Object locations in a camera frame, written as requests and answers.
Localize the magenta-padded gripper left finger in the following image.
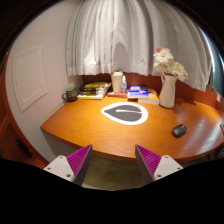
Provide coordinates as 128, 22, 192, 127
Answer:
43, 144, 94, 187

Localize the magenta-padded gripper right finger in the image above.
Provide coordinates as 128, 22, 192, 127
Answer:
134, 144, 184, 185

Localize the black computer mouse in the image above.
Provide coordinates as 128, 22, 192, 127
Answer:
171, 123, 188, 138

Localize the white and grey mouse pad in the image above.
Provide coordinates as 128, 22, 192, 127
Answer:
100, 101, 149, 126

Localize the orange book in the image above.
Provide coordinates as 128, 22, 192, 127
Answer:
138, 88, 160, 106

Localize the white ceramic pitcher vase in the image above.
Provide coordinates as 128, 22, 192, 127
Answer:
158, 73, 178, 109

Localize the green mug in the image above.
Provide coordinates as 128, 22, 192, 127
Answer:
61, 86, 79, 102

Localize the yellow and white book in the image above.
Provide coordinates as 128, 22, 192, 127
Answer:
77, 92, 108, 101

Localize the dark-covered book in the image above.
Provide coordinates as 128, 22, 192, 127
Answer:
78, 89, 108, 96
78, 85, 109, 93

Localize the red-brown book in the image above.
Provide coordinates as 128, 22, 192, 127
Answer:
106, 90, 129, 99

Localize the clear spray bottle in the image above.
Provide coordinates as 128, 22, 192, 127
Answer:
120, 75, 128, 94

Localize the beige lidded travel cup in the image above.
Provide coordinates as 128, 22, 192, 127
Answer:
110, 70, 124, 94

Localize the white flower bouquet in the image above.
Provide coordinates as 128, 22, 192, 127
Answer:
153, 46, 189, 83

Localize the dark window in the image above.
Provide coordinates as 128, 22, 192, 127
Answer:
203, 29, 224, 89

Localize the white curtain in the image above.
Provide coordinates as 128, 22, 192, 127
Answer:
65, 0, 214, 93

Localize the white wall panel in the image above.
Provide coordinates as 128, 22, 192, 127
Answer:
12, 44, 48, 113

